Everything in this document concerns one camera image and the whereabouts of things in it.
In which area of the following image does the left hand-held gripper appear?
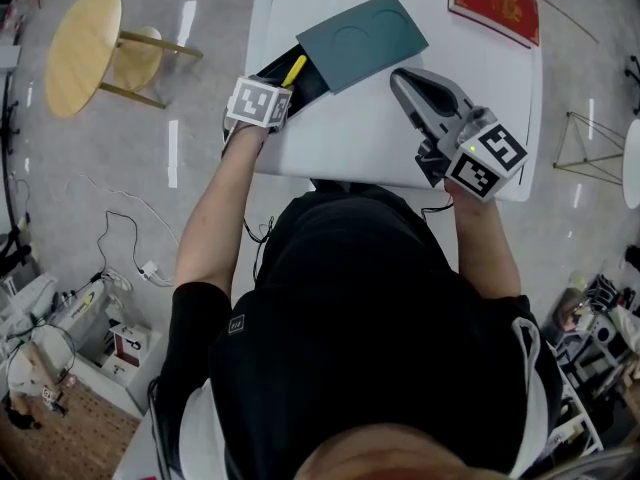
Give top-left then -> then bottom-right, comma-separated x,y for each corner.
225,75 -> 294,134

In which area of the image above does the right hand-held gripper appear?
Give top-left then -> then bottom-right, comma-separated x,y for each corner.
389,67 -> 530,204

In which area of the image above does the yellow marker pen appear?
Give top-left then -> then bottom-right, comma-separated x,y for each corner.
281,55 -> 308,89

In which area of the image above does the dark teal box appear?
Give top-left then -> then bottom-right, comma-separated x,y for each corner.
254,0 -> 430,119

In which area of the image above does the person's left forearm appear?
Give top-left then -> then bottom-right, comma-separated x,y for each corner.
174,117 -> 271,299

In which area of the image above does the person's right forearm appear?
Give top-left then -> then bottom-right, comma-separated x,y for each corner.
443,177 -> 523,299

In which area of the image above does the white low table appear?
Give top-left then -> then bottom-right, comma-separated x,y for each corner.
243,0 -> 544,203

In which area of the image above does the red book with gold print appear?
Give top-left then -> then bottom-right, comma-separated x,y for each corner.
447,0 -> 541,49

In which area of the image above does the round wooden side table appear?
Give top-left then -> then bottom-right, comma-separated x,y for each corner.
44,0 -> 204,119

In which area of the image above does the white round stool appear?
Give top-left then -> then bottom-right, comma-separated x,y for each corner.
622,117 -> 640,210

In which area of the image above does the person's torso in black clothing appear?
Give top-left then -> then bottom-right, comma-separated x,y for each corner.
149,180 -> 564,480

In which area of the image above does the white equipment rack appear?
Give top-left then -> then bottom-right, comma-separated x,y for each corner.
544,312 -> 640,457

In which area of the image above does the small white shelf cabinet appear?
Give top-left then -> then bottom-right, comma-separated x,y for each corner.
74,312 -> 164,417

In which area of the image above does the person's face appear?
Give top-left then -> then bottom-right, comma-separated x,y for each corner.
294,422 -> 506,480

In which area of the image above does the brown perforated board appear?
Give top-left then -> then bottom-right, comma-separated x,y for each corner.
0,382 -> 142,480

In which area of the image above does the right hand-held gripper black cable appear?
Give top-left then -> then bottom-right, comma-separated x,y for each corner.
420,200 -> 455,224

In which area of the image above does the hand-held gripper black cable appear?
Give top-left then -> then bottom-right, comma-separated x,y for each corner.
242,216 -> 276,282
420,200 -> 455,224

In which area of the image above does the gold wire frame stand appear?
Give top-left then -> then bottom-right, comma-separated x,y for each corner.
552,111 -> 626,187

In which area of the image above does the left hand-held gripper black cable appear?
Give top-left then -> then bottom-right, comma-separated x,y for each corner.
242,216 -> 276,282

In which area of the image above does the thin white floor cable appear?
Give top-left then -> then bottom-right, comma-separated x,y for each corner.
64,172 -> 181,247

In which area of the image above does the long black floor cable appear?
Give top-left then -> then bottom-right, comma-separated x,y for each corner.
96,210 -> 146,274

